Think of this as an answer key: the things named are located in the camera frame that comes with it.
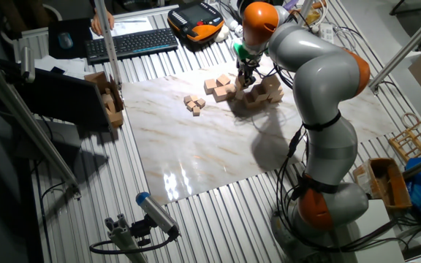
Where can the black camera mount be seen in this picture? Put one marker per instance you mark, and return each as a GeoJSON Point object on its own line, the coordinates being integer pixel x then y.
{"type": "Point", "coordinates": [141, 230]}

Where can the wooden stick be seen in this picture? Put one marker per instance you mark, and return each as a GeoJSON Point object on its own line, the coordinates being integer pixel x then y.
{"type": "Point", "coordinates": [316, 5]}

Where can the grey camera blue cap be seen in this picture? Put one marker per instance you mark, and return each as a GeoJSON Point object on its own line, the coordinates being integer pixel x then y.
{"type": "Point", "coordinates": [155, 212]}

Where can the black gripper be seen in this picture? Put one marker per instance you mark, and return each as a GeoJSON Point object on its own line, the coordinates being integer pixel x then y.
{"type": "Point", "coordinates": [249, 66]}

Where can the short aluminium profile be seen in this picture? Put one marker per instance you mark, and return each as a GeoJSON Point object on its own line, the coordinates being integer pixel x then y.
{"type": "Point", "coordinates": [124, 241]}

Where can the black computer keyboard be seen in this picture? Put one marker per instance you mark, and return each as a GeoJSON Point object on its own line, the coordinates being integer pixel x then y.
{"type": "Point", "coordinates": [130, 45]}

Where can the yellow packet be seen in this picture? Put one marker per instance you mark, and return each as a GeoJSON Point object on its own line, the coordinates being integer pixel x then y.
{"type": "Point", "coordinates": [312, 17]}

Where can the aluminium frame post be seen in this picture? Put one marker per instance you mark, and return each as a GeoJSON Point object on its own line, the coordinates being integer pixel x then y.
{"type": "Point", "coordinates": [305, 7]}
{"type": "Point", "coordinates": [408, 44]}
{"type": "Point", "coordinates": [107, 40]}

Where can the purple object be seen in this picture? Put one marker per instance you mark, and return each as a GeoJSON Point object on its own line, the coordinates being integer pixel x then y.
{"type": "Point", "coordinates": [290, 5]}

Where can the grey computer mouse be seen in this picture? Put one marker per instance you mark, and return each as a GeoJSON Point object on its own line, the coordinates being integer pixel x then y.
{"type": "Point", "coordinates": [65, 40]}

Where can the silver orange robot arm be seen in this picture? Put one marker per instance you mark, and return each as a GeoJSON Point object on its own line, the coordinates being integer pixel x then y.
{"type": "Point", "coordinates": [324, 80]}

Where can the brown cardboard box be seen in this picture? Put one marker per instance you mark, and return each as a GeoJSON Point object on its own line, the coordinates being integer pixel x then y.
{"type": "Point", "coordinates": [117, 118]}

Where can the white power strip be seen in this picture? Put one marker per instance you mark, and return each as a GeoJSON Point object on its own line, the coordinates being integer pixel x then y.
{"type": "Point", "coordinates": [326, 33]}

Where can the wooden block in box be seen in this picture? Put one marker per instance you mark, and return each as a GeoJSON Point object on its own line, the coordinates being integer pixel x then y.
{"type": "Point", "coordinates": [111, 107]}
{"type": "Point", "coordinates": [107, 98]}

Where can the orange brown tray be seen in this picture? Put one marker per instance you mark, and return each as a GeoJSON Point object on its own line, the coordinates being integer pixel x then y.
{"type": "Point", "coordinates": [397, 190]}

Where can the black monitor screen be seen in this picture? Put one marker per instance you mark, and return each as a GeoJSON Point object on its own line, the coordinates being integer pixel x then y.
{"type": "Point", "coordinates": [64, 98]}

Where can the large wooden cube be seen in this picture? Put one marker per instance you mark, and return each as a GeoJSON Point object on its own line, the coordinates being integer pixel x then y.
{"type": "Point", "coordinates": [270, 83]}
{"type": "Point", "coordinates": [278, 99]}
{"type": "Point", "coordinates": [250, 101]}
{"type": "Point", "coordinates": [259, 93]}
{"type": "Point", "coordinates": [277, 91]}
{"type": "Point", "coordinates": [265, 103]}

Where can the white egg shaped object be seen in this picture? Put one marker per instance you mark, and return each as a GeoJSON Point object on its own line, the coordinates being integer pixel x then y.
{"type": "Point", "coordinates": [222, 33]}

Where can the black chair base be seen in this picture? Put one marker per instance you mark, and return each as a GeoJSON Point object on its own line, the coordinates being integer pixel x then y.
{"type": "Point", "coordinates": [397, 8]}

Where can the black round spool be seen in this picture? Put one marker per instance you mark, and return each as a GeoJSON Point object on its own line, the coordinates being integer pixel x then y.
{"type": "Point", "coordinates": [240, 3]}

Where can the marble pattern mat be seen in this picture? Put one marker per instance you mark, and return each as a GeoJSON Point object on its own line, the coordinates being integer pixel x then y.
{"type": "Point", "coordinates": [196, 153]}

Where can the bare person hand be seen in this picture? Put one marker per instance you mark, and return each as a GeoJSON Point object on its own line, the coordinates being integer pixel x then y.
{"type": "Point", "coordinates": [94, 26]}

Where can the black mouse pad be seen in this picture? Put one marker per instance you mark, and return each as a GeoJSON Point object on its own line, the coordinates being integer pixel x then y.
{"type": "Point", "coordinates": [80, 36]}

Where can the orange black teach pendant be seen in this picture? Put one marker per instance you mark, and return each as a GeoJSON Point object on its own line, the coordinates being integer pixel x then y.
{"type": "Point", "coordinates": [196, 22]}

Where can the white paper sheet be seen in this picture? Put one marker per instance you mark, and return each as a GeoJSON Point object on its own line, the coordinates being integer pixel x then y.
{"type": "Point", "coordinates": [133, 26]}
{"type": "Point", "coordinates": [60, 65]}

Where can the wooden stick rack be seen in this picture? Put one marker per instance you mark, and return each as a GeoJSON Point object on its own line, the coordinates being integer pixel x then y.
{"type": "Point", "coordinates": [400, 146]}

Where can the grey depth camera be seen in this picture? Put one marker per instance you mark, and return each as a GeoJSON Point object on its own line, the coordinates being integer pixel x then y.
{"type": "Point", "coordinates": [27, 64]}

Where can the small wooden cube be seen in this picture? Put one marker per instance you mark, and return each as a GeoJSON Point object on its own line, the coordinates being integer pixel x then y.
{"type": "Point", "coordinates": [194, 98]}
{"type": "Point", "coordinates": [188, 99]}
{"type": "Point", "coordinates": [201, 103]}
{"type": "Point", "coordinates": [196, 111]}
{"type": "Point", "coordinates": [191, 106]}

